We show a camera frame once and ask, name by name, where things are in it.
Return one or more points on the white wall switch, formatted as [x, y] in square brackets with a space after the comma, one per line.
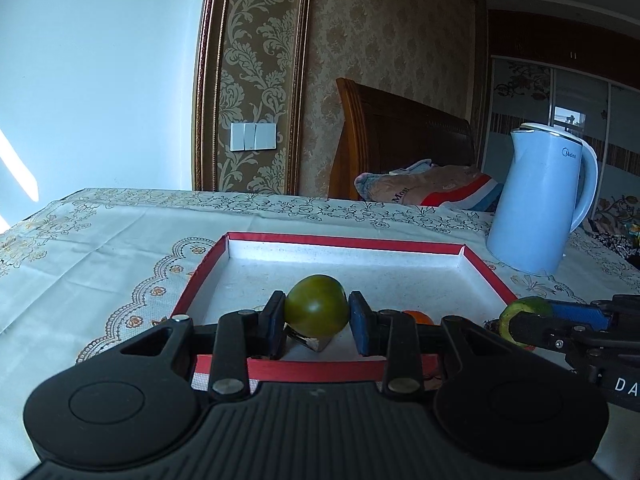
[252, 136]

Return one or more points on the green avocado piece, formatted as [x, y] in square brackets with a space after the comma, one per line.
[515, 310]

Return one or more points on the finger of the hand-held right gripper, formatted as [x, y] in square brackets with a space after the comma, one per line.
[540, 330]
[575, 312]

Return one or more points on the floral glass wardrobe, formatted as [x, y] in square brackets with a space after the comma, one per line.
[530, 105]

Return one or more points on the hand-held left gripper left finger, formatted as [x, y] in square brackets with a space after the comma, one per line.
[274, 325]

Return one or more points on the olive green round fruit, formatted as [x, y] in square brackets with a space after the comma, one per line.
[315, 305]

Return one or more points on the dark floral bedding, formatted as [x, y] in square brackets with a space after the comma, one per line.
[617, 225]

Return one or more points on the brown wall panel frame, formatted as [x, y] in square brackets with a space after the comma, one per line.
[250, 60]

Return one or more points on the orange tangerine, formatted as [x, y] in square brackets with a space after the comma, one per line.
[419, 317]

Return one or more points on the red shallow cardboard box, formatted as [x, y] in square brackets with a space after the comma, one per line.
[310, 370]

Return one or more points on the cream floral tablecloth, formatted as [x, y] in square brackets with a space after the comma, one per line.
[100, 260]

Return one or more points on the light blue electric kettle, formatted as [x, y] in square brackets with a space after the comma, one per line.
[535, 200]

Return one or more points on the wooden bed headboard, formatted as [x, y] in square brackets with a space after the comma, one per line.
[400, 130]

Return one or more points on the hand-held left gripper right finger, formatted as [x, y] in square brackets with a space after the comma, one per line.
[361, 325]

